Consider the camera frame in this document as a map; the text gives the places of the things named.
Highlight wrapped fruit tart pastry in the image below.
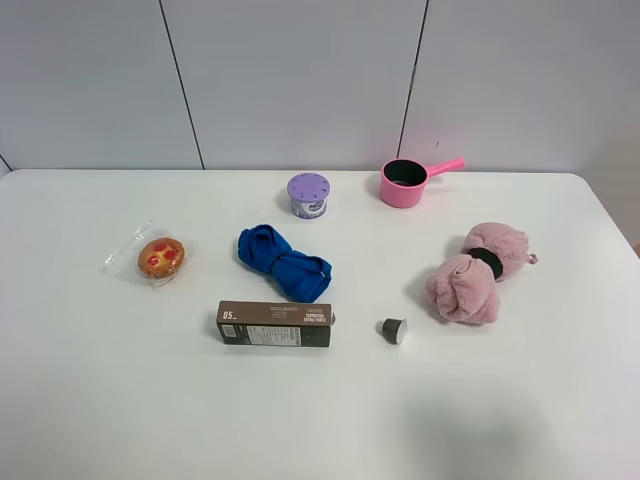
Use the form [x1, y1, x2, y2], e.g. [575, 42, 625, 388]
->
[101, 222, 198, 289]

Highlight pink toy saucepan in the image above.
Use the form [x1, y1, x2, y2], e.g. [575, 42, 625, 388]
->
[379, 157, 465, 209]

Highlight blue rolled cloth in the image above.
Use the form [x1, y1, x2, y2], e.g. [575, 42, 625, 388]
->
[238, 224, 332, 303]

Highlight dark coffee capsule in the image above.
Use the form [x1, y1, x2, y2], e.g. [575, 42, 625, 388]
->
[376, 318, 408, 345]

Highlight purple air freshener can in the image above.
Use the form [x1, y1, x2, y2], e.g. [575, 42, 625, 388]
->
[286, 172, 330, 220]

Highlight brown espresso capsule box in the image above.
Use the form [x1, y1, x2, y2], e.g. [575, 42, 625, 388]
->
[216, 301, 335, 348]

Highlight pink plush towel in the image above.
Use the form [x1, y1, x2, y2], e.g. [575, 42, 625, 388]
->
[425, 222, 537, 325]

